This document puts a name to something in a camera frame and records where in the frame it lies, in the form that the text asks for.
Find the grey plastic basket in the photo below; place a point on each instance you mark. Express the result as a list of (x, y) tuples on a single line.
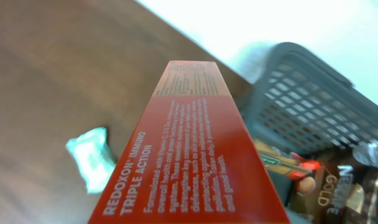
[(301, 106)]

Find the light teal wipes packet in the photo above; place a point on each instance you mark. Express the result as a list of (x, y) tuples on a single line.
[(93, 158)]

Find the orange Redoxon box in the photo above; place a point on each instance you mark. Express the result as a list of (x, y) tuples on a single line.
[(190, 159)]

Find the orange tan biscuit packet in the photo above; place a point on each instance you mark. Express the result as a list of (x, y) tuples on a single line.
[(291, 167)]

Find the brown Nescafe Gold bag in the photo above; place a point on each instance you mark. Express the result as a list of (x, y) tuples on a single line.
[(345, 190)]

